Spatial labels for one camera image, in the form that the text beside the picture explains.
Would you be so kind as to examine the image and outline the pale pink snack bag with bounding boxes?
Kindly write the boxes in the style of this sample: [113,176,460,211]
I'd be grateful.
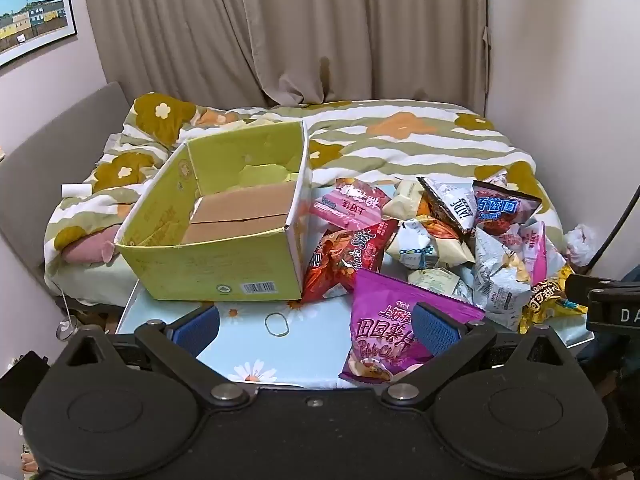
[517,220,566,286]

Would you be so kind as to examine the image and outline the rubber band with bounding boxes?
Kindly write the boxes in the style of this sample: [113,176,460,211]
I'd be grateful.
[265,312,291,337]

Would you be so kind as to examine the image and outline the framed wall poster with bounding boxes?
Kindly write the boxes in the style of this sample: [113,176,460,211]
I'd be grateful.
[0,0,78,68]

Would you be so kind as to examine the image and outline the grey headboard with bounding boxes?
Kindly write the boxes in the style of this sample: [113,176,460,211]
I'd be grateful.
[0,81,131,271]

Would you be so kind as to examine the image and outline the white charging cable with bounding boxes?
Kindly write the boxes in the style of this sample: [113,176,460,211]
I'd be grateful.
[52,280,76,338]

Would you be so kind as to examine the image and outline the maroon snack bag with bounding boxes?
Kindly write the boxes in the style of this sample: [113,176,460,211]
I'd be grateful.
[472,180,543,236]

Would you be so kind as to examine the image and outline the yellow-green cardboard box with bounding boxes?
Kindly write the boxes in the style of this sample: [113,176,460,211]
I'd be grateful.
[114,120,313,302]

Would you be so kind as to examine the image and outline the black cable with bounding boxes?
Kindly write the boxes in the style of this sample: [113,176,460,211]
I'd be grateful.
[587,180,640,273]

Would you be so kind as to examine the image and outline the purple chips bag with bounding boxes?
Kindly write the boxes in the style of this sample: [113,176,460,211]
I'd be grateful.
[338,269,486,386]

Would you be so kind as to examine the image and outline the yellow snack bag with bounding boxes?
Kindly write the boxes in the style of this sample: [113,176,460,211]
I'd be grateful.
[520,265,588,333]

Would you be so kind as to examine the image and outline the silver snack bag black edge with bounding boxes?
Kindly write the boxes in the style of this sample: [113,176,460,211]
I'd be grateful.
[417,176,478,235]

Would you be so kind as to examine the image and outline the white plastic bag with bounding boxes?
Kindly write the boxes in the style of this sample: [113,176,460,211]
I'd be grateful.
[562,224,601,267]

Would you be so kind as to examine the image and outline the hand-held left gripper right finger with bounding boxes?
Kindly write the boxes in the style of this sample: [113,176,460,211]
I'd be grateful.
[382,302,581,408]

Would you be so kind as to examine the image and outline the black box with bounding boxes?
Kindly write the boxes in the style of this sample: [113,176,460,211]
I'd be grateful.
[0,352,51,423]

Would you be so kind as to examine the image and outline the cream snack bag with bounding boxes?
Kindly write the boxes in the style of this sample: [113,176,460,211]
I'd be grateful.
[382,179,431,221]
[407,266,473,306]

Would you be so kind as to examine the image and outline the pink pillow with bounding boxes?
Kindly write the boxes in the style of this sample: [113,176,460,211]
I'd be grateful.
[62,225,121,265]

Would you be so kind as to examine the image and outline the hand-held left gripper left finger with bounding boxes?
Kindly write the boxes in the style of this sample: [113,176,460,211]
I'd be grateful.
[57,305,249,409]

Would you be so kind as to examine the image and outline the white red snack packet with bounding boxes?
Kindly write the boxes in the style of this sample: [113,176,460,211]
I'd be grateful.
[385,215,476,271]

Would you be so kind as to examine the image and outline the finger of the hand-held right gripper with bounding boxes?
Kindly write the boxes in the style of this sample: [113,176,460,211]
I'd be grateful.
[565,273,598,307]

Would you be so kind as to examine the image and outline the red snack bag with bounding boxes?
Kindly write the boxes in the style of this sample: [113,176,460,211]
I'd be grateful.
[300,218,399,303]

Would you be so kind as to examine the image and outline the beige curtain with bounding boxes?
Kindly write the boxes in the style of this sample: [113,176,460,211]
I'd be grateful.
[80,0,488,108]

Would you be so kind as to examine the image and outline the floral striped blanket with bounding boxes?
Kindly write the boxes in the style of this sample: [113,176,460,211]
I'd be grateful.
[42,92,566,281]

